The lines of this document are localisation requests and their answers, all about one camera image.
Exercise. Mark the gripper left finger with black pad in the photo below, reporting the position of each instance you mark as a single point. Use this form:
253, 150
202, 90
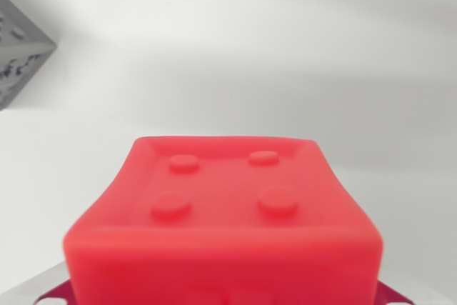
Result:
35, 287

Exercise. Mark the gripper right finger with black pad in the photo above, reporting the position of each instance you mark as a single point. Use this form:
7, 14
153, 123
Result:
410, 292

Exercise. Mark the red cube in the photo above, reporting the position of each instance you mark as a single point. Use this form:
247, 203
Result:
221, 226

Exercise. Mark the grey cube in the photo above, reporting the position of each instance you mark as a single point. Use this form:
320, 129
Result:
18, 55

